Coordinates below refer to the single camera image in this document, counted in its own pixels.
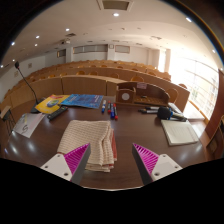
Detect yellow booklet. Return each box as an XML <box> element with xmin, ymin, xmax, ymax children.
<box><xmin>34</xmin><ymin>93</ymin><xmax>71</xmax><ymax>116</ymax></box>

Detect recessed ceiling lights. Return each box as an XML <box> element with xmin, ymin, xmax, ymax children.
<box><xmin>9</xmin><ymin>12</ymin><xmax>195</xmax><ymax>48</ymax></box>

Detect ceiling air vent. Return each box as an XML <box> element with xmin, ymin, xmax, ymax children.
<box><xmin>96</xmin><ymin>0</ymin><xmax>135</xmax><ymax>12</ymax></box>

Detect blue marker pen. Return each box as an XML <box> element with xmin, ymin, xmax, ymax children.
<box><xmin>101</xmin><ymin>99</ymin><xmax>108</xmax><ymax>114</ymax></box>
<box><xmin>110</xmin><ymin>103</ymin><xmax>116</xmax><ymax>121</ymax></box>

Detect black marker pen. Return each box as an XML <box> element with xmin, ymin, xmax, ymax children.
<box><xmin>137</xmin><ymin>105</ymin><xmax>161</xmax><ymax>115</ymax></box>

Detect white notebook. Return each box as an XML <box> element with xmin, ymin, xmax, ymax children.
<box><xmin>160</xmin><ymin>118</ymin><xmax>200</xmax><ymax>147</ymax></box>

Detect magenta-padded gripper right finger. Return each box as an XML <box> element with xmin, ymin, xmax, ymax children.
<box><xmin>131</xmin><ymin>142</ymin><xmax>184</xmax><ymax>186</ymax></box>

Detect blue booklet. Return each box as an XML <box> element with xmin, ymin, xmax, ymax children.
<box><xmin>60</xmin><ymin>93</ymin><xmax>105</xmax><ymax>110</ymax></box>

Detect beige waffle-knit towel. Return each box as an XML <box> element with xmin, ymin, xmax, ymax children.
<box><xmin>56</xmin><ymin>119</ymin><xmax>119</xmax><ymax>174</ymax></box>

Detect wooden lecture hall seat rows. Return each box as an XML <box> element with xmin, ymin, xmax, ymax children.
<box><xmin>0</xmin><ymin>59</ymin><xmax>191</xmax><ymax>113</ymax></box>

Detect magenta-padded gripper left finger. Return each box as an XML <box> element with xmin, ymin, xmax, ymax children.
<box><xmin>39</xmin><ymin>142</ymin><xmax>92</xmax><ymax>186</ymax></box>

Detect wooden side cabinet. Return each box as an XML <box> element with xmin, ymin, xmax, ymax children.
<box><xmin>201</xmin><ymin>68</ymin><xmax>224</xmax><ymax>162</ymax></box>

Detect wooden chair with black frame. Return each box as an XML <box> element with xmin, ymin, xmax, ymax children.
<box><xmin>0</xmin><ymin>105</ymin><xmax>16</xmax><ymax>135</ymax></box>

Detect white flyer with red print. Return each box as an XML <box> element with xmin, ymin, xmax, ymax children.
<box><xmin>12</xmin><ymin>112</ymin><xmax>46</xmax><ymax>139</ymax></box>

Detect wooden desk organizer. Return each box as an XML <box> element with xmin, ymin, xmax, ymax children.
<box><xmin>115</xmin><ymin>81</ymin><xmax>171</xmax><ymax>107</ymax></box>

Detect black gooseneck desk microphone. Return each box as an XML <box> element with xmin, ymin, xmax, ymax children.
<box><xmin>13</xmin><ymin>60</ymin><xmax>45</xmax><ymax>115</ymax></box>

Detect black handheld microphone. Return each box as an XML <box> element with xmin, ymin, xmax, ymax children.
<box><xmin>156</xmin><ymin>105</ymin><xmax>189</xmax><ymax>123</ymax></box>

